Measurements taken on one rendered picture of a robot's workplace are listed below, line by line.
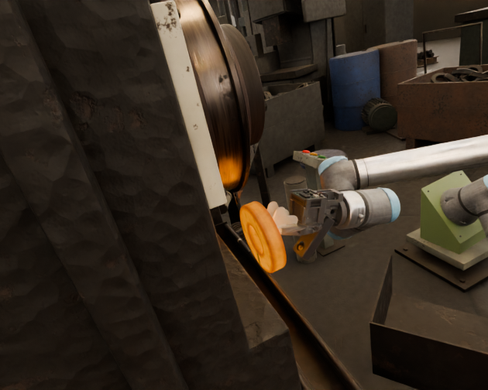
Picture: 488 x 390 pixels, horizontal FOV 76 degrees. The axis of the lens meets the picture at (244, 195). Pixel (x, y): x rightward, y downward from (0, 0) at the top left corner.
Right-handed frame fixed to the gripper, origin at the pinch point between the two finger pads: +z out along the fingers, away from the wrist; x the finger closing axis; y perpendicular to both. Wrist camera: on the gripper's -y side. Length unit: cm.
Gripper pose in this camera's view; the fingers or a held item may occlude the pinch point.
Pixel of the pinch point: (260, 228)
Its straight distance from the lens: 68.6
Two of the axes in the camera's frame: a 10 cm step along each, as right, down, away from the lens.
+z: -9.2, 0.8, -3.8
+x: 3.8, 3.0, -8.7
